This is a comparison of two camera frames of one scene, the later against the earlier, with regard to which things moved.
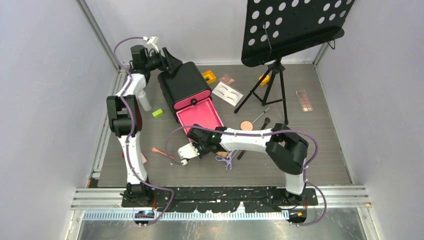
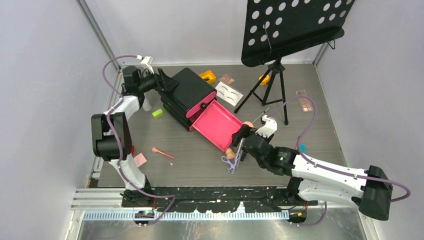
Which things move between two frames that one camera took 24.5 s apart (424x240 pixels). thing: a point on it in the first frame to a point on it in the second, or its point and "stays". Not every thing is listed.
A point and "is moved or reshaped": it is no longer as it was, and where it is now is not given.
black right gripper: (200, 152) to (245, 130)
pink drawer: (204, 114) is moved or reshaped
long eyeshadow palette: (304, 101) stays
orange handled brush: (155, 150) stays
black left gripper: (169, 62) to (165, 83)
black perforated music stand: (273, 29) stays
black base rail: (218, 200) stays
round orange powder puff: (246, 125) stays
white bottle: (144, 101) stays
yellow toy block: (209, 76) stays
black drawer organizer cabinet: (184, 87) is moved or reshaped
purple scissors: (228, 160) is moved or reshaped
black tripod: (277, 67) stays
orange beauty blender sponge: (223, 154) to (229, 153)
